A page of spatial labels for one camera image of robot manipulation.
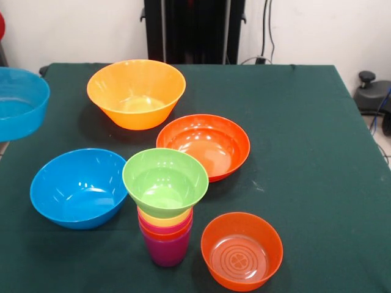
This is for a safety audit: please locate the purple plastic cup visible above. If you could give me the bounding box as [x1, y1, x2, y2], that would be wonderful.
[139, 227, 192, 267]

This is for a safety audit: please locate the green plastic bowl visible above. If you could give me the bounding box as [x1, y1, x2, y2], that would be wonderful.
[122, 147, 210, 219]

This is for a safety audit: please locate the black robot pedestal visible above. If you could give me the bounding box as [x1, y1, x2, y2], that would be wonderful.
[140, 0, 248, 65]

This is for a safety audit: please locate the orange-red plastic cup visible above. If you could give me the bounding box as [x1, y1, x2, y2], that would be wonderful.
[138, 219, 193, 242]

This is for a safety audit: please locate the large orange plastic bowl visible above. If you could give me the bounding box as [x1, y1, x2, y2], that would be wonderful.
[86, 59, 187, 131]

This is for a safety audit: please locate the blue cable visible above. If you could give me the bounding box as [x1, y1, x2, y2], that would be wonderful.
[369, 88, 391, 135]

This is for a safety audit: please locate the small orange-red ringed bowl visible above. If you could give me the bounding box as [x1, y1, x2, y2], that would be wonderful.
[200, 212, 284, 292]

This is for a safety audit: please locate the large blue plastic bowl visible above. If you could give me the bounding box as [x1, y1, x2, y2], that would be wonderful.
[29, 148, 129, 231]

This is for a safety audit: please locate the dark green table cloth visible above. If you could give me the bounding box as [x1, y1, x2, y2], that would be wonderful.
[0, 62, 391, 293]

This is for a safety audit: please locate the wide orange-red shallow bowl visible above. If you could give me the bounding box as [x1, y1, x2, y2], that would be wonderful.
[155, 114, 251, 183]

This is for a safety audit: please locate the black rounded floor base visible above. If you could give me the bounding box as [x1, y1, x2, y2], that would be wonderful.
[353, 71, 391, 137]

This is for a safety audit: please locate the small blue plastic bowl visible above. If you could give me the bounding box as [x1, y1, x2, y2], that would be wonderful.
[0, 67, 51, 143]

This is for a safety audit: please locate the magenta-red plastic cup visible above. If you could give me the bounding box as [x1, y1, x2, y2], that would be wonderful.
[137, 210, 194, 235]

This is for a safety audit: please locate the black wall cable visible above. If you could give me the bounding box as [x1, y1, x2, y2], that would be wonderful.
[261, 0, 276, 63]

